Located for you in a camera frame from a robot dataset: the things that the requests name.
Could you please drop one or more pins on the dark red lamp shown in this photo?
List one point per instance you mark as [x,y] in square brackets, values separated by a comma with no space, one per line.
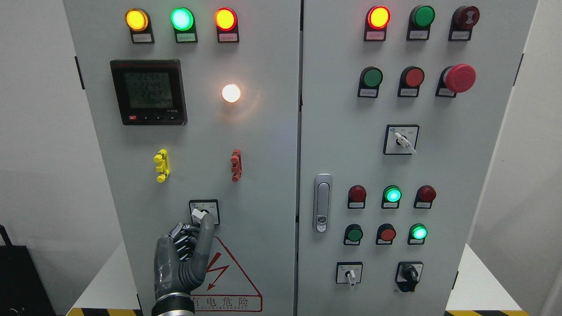
[425,197]
[357,196]

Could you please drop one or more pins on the yellow indicator lamp top left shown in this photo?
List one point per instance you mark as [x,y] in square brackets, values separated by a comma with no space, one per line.
[139,25]

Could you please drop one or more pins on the dark red lamp left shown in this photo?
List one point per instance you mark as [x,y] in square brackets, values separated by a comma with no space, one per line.
[357,196]

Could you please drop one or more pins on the green push button upper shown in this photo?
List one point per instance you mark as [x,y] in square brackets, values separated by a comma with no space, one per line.
[369,82]

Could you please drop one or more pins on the red-rimmed orange indicator lamp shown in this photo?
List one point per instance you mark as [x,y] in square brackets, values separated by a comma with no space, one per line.
[226,21]

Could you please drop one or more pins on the red lit indicator lamp right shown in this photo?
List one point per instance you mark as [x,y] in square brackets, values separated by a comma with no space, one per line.
[376,23]

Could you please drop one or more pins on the red push button upper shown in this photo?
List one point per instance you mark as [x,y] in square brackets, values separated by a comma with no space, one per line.
[410,80]

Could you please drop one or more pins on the green lit lamp middle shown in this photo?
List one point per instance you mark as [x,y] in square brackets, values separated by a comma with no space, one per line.
[391,197]

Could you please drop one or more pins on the silver door latch handle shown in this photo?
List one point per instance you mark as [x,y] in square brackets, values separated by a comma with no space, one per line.
[322,202]

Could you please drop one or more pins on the grey left cabinet door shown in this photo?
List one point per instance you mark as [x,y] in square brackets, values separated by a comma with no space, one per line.
[257,213]

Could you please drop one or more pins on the small white-handled selector switch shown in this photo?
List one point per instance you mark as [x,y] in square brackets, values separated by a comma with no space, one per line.
[349,273]

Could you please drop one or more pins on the dark red buzzer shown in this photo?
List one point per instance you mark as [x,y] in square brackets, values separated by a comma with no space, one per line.
[462,22]

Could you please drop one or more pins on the grey right cabinet door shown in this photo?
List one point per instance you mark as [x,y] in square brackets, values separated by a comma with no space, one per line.
[343,135]

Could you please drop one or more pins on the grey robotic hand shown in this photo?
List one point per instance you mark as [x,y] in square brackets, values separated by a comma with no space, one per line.
[171,274]

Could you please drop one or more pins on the grey cabinet door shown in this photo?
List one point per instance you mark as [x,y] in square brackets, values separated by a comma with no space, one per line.
[257,213]
[343,135]

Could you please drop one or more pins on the black digital power meter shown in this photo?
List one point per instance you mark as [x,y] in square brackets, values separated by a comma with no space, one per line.
[149,92]

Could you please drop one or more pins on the white-handled rotary light switch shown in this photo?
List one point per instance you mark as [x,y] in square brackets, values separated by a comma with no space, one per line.
[199,207]

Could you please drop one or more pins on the black bag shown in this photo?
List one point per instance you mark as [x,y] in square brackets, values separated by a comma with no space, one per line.
[21,290]

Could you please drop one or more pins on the green push button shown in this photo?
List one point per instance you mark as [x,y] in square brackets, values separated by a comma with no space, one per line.
[353,235]
[369,82]

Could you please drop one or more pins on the green unlit indicator lamp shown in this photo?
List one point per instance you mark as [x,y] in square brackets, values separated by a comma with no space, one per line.
[420,20]

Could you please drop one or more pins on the green lit button lower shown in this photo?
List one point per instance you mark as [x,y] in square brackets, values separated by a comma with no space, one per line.
[417,234]

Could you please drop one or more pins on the black knob selector switch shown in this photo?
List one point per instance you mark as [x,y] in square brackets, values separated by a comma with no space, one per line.
[408,275]

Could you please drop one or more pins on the dark red lamp right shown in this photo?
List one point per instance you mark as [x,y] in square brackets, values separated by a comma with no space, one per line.
[425,197]

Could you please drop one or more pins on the red mushroom emergency stop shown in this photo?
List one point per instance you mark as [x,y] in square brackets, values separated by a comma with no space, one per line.
[455,79]

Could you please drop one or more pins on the green push button lower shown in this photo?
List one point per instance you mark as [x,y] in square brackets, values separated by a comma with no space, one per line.
[353,235]

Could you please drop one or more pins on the silver black robot forearm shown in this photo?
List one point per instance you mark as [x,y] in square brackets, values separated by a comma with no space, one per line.
[174,304]

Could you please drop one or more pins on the red electric hazard warning sticker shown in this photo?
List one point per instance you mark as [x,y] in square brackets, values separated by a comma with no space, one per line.
[227,287]

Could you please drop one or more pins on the small clear light bulb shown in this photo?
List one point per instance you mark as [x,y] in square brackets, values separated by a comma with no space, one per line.
[231,93]

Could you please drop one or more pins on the red push button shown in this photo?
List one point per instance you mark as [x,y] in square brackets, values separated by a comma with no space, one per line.
[385,235]
[410,80]

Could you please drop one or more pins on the green lit indicator lamp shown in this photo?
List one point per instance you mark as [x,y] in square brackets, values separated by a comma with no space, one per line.
[183,22]

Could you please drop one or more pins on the white-handled selector switch upper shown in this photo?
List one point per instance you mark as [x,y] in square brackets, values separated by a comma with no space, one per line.
[401,139]

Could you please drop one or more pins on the red push button lower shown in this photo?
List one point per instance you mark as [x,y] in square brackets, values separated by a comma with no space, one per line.
[385,235]

